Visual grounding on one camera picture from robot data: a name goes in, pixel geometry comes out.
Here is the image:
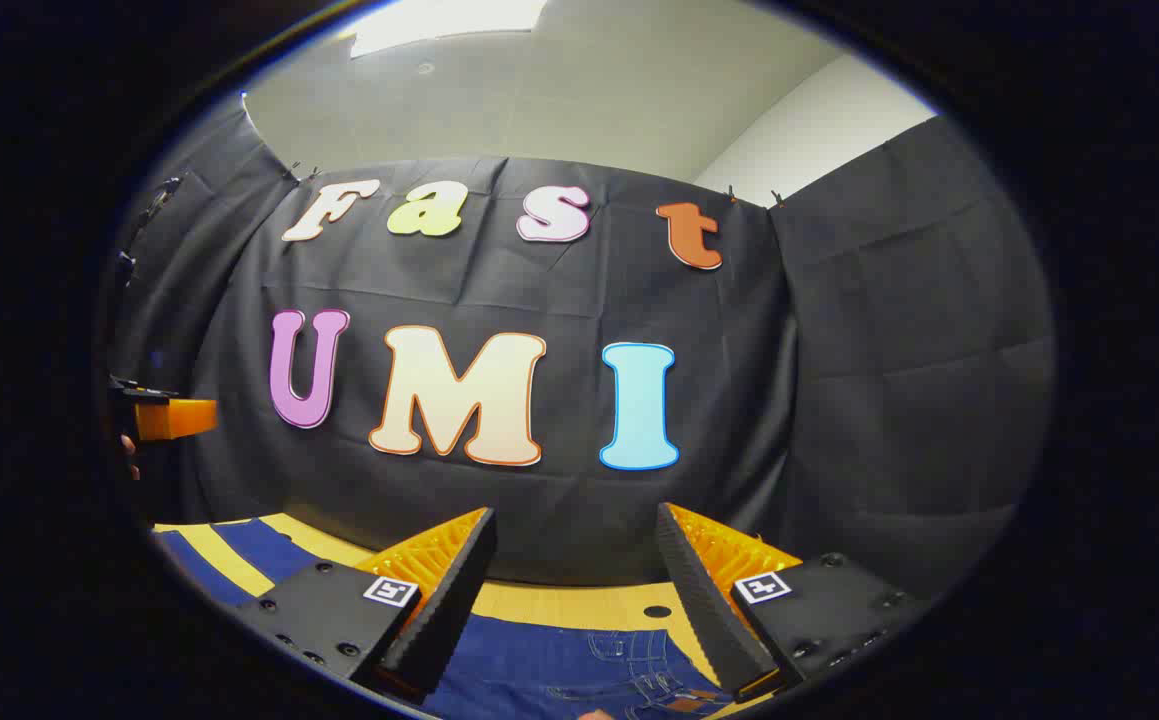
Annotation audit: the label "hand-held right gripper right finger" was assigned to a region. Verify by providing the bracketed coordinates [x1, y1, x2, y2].
[655, 502, 930, 703]

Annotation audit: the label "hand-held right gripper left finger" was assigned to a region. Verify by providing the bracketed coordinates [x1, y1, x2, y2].
[237, 506, 498, 706]

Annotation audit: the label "blue jeans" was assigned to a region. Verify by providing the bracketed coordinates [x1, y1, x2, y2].
[154, 515, 735, 720]

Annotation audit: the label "black backdrop cloth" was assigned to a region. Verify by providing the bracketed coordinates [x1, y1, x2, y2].
[104, 95, 1055, 601]

